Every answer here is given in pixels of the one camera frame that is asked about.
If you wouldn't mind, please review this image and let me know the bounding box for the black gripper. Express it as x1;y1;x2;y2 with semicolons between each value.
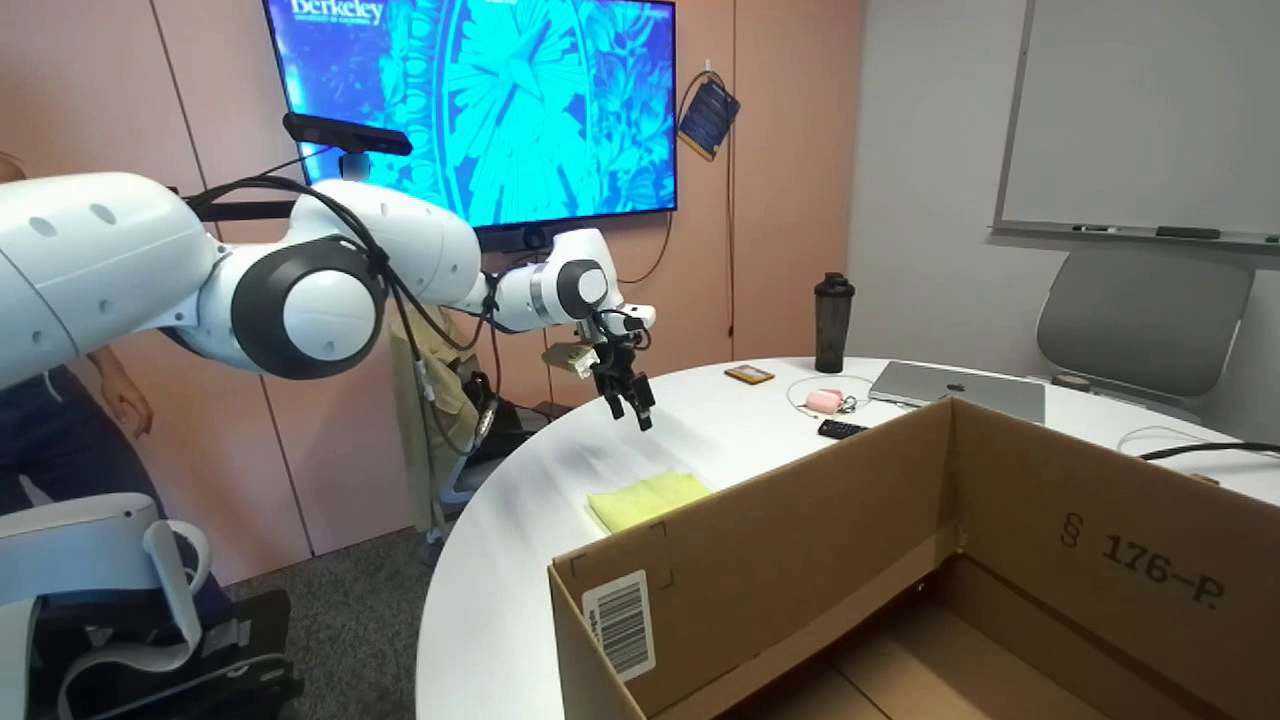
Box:
582;307;658;436

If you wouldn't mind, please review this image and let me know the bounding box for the yellow towel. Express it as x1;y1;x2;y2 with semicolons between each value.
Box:
582;468;712;541

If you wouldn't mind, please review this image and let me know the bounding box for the brown cardboard box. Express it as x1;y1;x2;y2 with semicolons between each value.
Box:
544;395;1280;720

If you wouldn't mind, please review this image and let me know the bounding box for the small brown flat item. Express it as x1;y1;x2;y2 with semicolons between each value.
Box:
719;360;780;391

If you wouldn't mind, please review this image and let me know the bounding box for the pink computer mouse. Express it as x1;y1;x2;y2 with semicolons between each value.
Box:
794;381;860;417

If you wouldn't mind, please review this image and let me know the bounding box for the black drink bottle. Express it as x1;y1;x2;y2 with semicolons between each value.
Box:
812;269;860;377

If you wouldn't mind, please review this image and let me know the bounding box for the silver closed laptop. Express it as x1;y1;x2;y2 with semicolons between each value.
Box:
869;357;1050;430

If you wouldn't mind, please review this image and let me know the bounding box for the black equipment cart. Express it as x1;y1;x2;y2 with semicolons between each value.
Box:
23;584;307;720

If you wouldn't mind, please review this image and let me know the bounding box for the grey office chair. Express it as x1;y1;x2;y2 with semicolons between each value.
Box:
1031;246;1258;401

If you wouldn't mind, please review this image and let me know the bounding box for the white curved plastic housing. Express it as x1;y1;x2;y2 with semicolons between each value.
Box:
0;488;210;720

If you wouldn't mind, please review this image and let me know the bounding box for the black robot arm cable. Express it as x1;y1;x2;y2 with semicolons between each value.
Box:
177;171;645;352

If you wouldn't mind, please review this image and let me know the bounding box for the dark blue wall panel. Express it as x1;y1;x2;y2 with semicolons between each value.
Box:
676;72;745;159

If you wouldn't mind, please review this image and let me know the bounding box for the wall television with blue picture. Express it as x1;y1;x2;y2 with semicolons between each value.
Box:
258;0;679;254

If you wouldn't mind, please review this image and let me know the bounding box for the black stereo camera on stand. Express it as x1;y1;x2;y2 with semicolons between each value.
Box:
278;109;415;183

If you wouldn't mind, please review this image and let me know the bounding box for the black table cable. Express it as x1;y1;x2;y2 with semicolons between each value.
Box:
1137;436;1280;468

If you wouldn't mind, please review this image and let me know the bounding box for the white wall whiteboard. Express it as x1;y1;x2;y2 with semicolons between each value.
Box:
989;0;1280;257

